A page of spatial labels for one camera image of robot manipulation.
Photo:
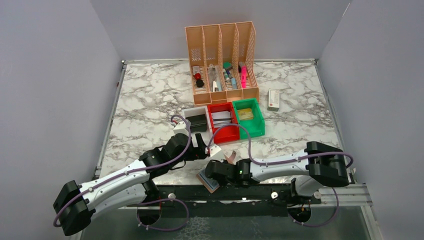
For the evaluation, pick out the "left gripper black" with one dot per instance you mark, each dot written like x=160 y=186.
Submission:
x=197 y=152

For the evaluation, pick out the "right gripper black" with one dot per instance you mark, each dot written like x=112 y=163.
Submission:
x=222 y=183

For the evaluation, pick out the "brown leather card holder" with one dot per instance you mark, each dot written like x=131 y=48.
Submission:
x=212 y=179

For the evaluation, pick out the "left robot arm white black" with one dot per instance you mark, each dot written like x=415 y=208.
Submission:
x=78 y=204

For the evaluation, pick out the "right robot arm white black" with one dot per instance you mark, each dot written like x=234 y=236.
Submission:
x=318 y=165

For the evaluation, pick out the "black card stack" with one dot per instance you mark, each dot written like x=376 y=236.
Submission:
x=198 y=123

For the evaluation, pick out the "white card stack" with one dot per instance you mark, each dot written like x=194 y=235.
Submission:
x=221 y=118

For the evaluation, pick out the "gold card stack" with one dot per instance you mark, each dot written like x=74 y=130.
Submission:
x=245 y=114

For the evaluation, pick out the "white plastic bin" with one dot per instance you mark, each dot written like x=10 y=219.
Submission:
x=206 y=136

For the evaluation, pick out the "red black small object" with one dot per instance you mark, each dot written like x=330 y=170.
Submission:
x=198 y=80

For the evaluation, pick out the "blue white marker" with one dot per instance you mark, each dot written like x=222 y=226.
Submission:
x=233 y=83

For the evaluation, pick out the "teal capped marker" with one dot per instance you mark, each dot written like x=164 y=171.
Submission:
x=227 y=68

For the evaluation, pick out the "white red small box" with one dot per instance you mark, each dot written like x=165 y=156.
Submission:
x=273 y=100

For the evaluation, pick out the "peach desk file organizer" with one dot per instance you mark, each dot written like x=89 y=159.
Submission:
x=209 y=46

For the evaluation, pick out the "pink highlighter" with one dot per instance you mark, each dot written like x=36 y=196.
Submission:
x=243 y=76

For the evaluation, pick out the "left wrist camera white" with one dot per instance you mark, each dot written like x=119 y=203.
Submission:
x=181 y=128

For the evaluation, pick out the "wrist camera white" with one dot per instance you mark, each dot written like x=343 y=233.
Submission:
x=216 y=153
x=181 y=128

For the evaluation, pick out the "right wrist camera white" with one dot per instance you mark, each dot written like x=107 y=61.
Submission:
x=216 y=153

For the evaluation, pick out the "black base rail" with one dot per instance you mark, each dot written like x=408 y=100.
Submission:
x=229 y=201

